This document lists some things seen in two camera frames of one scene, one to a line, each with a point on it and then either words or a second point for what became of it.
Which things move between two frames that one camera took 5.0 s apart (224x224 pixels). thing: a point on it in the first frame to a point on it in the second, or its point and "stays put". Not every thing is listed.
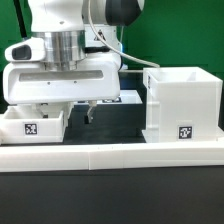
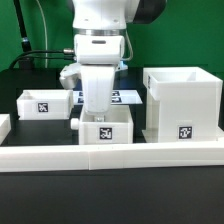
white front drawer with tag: (24, 125) to (116, 129)
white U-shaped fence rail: (63, 158) stays put
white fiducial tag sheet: (125, 97) stays put
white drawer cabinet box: (183, 104) stays put
